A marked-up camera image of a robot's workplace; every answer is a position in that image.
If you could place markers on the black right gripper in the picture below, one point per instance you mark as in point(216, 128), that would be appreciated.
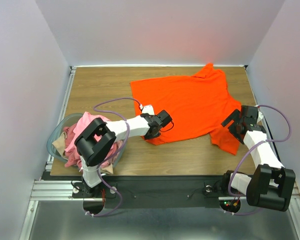
point(233, 123)

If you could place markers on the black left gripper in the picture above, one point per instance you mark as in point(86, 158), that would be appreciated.
point(148, 137)

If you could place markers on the orange t shirt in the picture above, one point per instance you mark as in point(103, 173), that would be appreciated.
point(198, 104)

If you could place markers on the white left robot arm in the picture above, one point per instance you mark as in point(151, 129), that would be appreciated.
point(97, 139)

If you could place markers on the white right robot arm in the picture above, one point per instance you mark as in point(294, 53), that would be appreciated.
point(271, 185)

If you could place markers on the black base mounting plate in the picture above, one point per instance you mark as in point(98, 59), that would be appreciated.
point(150, 192)

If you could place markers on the clear plastic basket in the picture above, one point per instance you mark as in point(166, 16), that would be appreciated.
point(69, 121)

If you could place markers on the pink t shirt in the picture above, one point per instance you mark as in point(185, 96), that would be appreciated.
point(83, 129)

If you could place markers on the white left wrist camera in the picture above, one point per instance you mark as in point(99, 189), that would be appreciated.
point(147, 109)

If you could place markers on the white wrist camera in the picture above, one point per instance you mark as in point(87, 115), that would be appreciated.
point(147, 109)
point(260, 114)

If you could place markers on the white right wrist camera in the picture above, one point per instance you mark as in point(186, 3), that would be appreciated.
point(260, 114)

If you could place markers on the aluminium frame rail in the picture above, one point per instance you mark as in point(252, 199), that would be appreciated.
point(48, 190)

